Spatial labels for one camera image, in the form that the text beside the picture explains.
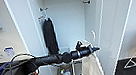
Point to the white clothes hanger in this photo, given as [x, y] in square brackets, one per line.
[92, 34]
[46, 17]

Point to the white wardrobe door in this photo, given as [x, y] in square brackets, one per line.
[22, 26]
[119, 20]

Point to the brown cardboard box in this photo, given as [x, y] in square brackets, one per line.
[63, 71]

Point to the white wardrobe carcass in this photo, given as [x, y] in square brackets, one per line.
[69, 23]

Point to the black garment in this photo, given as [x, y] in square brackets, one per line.
[50, 36]

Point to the black clothes rail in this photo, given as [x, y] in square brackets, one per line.
[43, 9]

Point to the blue wall sign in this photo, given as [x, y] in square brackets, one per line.
[9, 51]

